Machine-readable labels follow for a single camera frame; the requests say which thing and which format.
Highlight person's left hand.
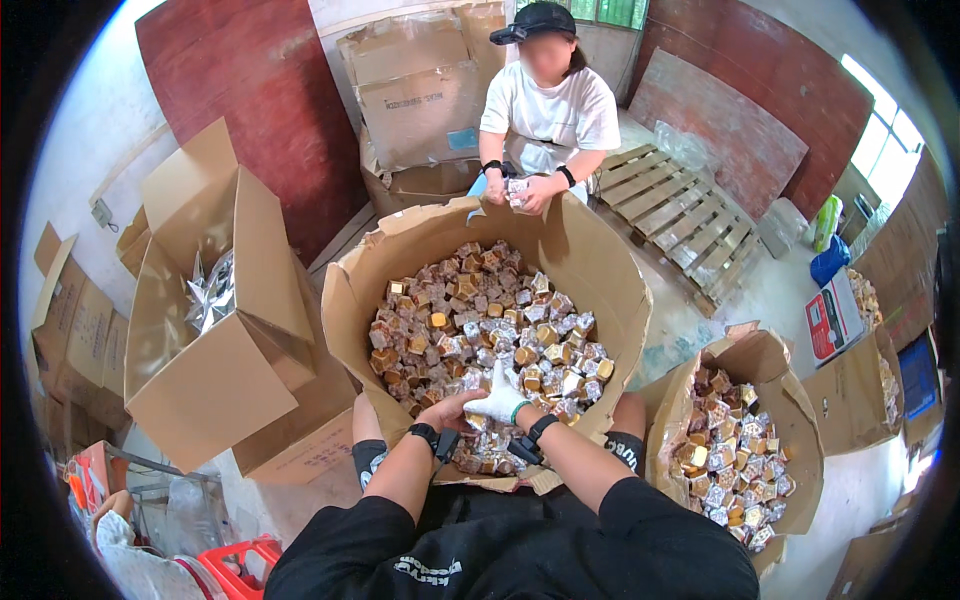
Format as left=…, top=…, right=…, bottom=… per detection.
left=414, top=389, right=491, bottom=435

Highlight person's right hand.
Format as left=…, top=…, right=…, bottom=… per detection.
left=462, top=359, right=533, bottom=426

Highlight black wrist band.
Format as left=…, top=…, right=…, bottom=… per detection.
left=407, top=422, right=461, bottom=463
left=507, top=414, right=561, bottom=467

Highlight pile of foil wrapped cubes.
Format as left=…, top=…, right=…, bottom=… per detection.
left=367, top=240, right=616, bottom=477

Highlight large round cardboard carton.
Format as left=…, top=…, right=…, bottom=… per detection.
left=321, top=191, right=655, bottom=496

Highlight person's body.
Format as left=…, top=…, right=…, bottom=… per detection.
left=262, top=476, right=762, bottom=600

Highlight wooden pallet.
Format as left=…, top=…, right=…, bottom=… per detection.
left=594, top=142, right=768, bottom=319

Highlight heap of foil wrapped cubes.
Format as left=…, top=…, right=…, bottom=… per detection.
left=671, top=367, right=798, bottom=553

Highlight open brown cardboard box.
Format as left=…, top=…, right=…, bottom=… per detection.
left=123, top=116, right=318, bottom=475

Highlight silver foil bags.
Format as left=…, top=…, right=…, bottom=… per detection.
left=183, top=249, right=238, bottom=336

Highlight red plastic stool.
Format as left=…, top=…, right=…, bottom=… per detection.
left=196, top=534, right=284, bottom=600

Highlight stack of big worn cartons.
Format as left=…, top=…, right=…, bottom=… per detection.
left=336, top=1, right=510, bottom=220

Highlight clear plastic bag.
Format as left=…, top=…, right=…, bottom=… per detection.
left=652, top=120, right=723, bottom=175

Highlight torn brown cardboard carton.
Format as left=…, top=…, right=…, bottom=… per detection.
left=643, top=321, right=826, bottom=580

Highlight white plastic sack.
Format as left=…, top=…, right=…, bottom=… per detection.
left=756, top=197, right=812, bottom=261

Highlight pale red wooden board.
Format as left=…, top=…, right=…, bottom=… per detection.
left=628, top=48, right=810, bottom=223

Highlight red and white box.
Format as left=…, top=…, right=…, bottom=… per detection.
left=804, top=267, right=865, bottom=369

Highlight blue plastic bag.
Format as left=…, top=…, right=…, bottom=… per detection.
left=809, top=234, right=853, bottom=288

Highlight cardboard carton with cubes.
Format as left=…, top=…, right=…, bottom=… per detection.
left=801, top=267, right=906, bottom=459

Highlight green and white bag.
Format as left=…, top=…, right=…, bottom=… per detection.
left=813, top=194, right=845, bottom=254

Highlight window with green view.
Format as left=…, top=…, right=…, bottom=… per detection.
left=516, top=0, right=651, bottom=32

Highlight orange and metal cart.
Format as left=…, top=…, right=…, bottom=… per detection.
left=63, top=440, right=228, bottom=535

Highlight stack of flat cartons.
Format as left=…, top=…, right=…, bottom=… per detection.
left=28, top=222, right=135, bottom=445

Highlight flat brown cartons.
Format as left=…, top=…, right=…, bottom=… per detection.
left=825, top=487, right=920, bottom=600

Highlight wide dark red wooden board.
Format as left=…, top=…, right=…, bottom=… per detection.
left=633, top=0, right=876, bottom=223

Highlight blue crate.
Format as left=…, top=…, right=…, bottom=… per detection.
left=896, top=328, right=944, bottom=423

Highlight bright side window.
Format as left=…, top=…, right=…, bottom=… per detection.
left=838, top=52, right=928, bottom=213

